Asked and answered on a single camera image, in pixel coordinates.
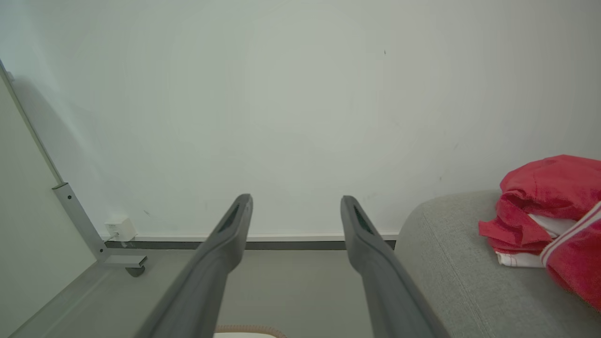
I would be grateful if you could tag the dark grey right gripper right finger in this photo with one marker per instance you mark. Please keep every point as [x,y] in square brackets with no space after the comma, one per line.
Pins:
[385,281]

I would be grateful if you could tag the light grey fabric sofa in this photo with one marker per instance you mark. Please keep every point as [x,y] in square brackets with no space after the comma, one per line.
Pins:
[474,286]

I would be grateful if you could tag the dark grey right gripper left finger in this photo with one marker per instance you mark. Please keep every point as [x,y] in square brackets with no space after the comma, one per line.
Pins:
[202,281]

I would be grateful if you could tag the red garment with white stripes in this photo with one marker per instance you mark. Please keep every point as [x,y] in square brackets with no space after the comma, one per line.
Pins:
[549,211]

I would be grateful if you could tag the laundry basket with woven rim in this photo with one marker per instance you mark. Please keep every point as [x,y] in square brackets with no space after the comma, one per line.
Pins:
[249,332]

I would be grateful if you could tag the white wall power adapter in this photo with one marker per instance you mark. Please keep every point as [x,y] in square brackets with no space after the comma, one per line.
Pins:
[121,230]

